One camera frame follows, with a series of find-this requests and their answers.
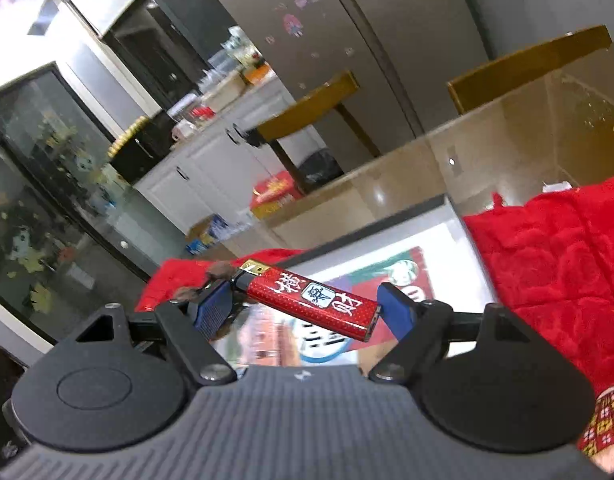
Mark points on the cream basin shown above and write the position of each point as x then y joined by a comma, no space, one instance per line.
227,92

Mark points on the glass sliding door with stickers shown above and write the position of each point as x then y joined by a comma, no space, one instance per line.
47,200

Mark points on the black microwave oven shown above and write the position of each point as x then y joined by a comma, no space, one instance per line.
142,152

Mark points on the red carton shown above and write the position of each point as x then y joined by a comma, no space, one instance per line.
277,195

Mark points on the red lighter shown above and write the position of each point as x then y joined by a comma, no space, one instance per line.
307,300

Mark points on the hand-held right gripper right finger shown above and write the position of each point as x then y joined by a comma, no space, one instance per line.
397,310

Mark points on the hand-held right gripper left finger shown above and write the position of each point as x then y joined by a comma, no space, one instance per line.
212,310

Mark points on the white mug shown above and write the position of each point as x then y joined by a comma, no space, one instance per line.
182,131

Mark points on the silver refrigerator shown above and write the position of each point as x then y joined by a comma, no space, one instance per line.
387,35

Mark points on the black trash bin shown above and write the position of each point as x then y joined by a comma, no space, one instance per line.
319,170

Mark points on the white plastic bags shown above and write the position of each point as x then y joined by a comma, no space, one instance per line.
242,47

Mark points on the white kitchen cabinet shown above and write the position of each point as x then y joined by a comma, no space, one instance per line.
217,175

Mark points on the wooden chair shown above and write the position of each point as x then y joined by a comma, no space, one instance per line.
527,65
307,110

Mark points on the dark kitchen window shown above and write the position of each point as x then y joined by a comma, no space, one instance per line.
162,35

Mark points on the black shallow box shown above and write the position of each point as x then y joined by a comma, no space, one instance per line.
437,255

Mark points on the red printed bear blanket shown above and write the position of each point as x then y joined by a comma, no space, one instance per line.
547,270

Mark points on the row of gold wrapped chocolates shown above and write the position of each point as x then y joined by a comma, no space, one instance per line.
127,135

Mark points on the orange packet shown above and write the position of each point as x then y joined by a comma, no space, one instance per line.
259,75

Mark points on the cardboard box with blue packets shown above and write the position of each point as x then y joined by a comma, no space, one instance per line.
212,232

